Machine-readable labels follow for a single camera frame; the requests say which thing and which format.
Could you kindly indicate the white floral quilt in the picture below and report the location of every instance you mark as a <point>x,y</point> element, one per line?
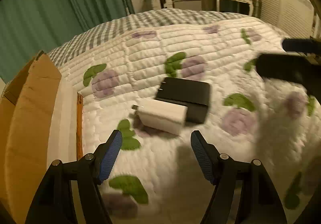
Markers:
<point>158,83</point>

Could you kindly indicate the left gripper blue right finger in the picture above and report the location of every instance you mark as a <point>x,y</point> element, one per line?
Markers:
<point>259,201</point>

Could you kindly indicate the white charger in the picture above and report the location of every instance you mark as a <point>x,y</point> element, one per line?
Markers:
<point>168,118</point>

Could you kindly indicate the cardboard box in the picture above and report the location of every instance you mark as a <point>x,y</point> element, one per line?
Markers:
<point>38,125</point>

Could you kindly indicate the teal curtain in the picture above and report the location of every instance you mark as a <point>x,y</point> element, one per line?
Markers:
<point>29,26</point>

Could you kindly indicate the black cube charger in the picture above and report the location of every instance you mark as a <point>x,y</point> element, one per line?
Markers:
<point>195,95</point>

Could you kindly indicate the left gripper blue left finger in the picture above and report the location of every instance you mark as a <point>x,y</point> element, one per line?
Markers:
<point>53,200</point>

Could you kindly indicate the white suitcase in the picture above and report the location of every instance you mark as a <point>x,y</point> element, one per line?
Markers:
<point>158,4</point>

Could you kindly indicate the grey checked bed sheet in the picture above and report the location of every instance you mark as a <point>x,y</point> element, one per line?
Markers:
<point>111,29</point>

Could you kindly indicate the white louvred wardrobe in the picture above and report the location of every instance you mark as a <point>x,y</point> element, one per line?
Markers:
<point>295,17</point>

